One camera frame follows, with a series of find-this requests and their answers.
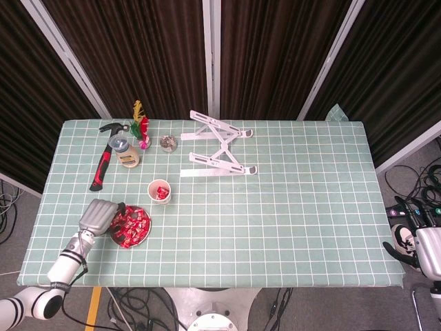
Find colourful toy figure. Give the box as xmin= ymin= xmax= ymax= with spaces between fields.
xmin=129 ymin=99 xmax=152 ymax=151

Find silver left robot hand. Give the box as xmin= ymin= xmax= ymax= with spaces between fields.
xmin=79 ymin=199 xmax=127 ymax=241

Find yellow floor tape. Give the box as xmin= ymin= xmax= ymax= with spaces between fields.
xmin=84 ymin=286 xmax=103 ymax=331

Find silver metal bar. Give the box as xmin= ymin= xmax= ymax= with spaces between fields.
xmin=411 ymin=289 xmax=425 ymax=331

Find white partition post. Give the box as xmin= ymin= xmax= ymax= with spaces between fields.
xmin=296 ymin=0 xmax=366 ymax=121
xmin=19 ymin=0 xmax=113 ymax=120
xmin=202 ymin=0 xmax=222 ymax=118

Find white paper cup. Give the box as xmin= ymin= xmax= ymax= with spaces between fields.
xmin=147 ymin=179 xmax=172 ymax=205

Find white folding laptop stand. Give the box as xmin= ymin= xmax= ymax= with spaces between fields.
xmin=179 ymin=110 xmax=258 ymax=179

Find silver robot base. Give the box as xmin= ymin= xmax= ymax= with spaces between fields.
xmin=165 ymin=288 xmax=263 ymax=331

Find grey floor cable bundle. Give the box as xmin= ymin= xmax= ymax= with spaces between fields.
xmin=0 ymin=179 xmax=24 ymax=246

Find black power strip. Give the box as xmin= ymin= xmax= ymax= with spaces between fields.
xmin=384 ymin=205 xmax=411 ymax=217

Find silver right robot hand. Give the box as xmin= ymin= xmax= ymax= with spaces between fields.
xmin=382 ymin=196 xmax=441 ymax=279

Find dark brown pleated curtain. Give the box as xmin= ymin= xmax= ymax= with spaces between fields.
xmin=41 ymin=0 xmax=209 ymax=120
xmin=220 ymin=0 xmax=353 ymax=121
xmin=305 ymin=0 xmax=441 ymax=166
xmin=0 ymin=0 xmax=101 ymax=194

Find black floor cable bundle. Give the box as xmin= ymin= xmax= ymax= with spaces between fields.
xmin=384 ymin=137 xmax=441 ymax=210
xmin=102 ymin=288 xmax=189 ymax=331

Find white partition base rail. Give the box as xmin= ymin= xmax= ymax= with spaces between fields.
xmin=0 ymin=171 xmax=44 ymax=198
xmin=374 ymin=120 xmax=441 ymax=175

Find black white sneaker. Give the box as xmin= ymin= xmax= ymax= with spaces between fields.
xmin=391 ymin=223 xmax=420 ymax=257

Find beige dressing bottle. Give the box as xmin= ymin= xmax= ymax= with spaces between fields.
xmin=107 ymin=134 xmax=141 ymax=169

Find green checked tablecloth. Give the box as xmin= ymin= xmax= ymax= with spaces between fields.
xmin=17 ymin=103 xmax=404 ymax=289

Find red black claw hammer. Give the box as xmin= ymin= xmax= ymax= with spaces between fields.
xmin=89 ymin=122 xmax=131 ymax=192

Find round metal plate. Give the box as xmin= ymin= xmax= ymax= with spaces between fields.
xmin=109 ymin=205 xmax=152 ymax=248

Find black cable with inline block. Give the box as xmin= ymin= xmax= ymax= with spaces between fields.
xmin=261 ymin=288 xmax=294 ymax=331

